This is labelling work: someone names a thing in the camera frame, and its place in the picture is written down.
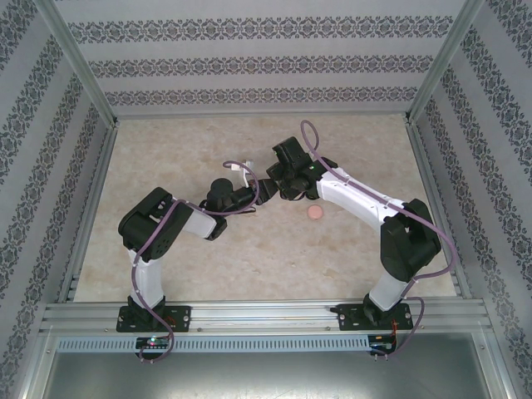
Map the grey metal sheet panel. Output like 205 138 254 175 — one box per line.
41 352 512 399

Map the grey frame back rail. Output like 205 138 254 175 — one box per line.
111 108 412 120

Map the aluminium frame side rail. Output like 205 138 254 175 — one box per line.
56 120 121 303
405 118 475 300

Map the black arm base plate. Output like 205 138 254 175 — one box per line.
116 305 192 333
337 303 411 333

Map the aluminium mounting rail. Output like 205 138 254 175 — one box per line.
41 302 491 333

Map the purple sheathed cable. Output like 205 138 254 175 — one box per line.
131 160 261 365
299 119 461 362

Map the grey slotted cable duct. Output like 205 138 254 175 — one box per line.
56 335 371 353

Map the aluminium frame corner post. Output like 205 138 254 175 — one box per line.
402 0 490 126
32 0 120 126

